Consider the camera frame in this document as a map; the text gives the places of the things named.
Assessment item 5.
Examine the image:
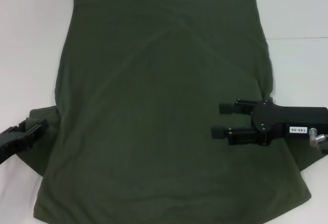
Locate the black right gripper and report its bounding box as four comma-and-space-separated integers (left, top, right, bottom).
211, 99, 328, 147

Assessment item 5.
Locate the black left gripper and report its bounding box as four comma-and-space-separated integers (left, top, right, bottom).
0, 118, 50, 166

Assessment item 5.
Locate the dark green shirt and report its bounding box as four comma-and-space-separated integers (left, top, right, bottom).
15, 0, 313, 224

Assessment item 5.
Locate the right arm cable connector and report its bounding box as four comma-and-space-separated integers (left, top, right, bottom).
309, 128, 328, 155

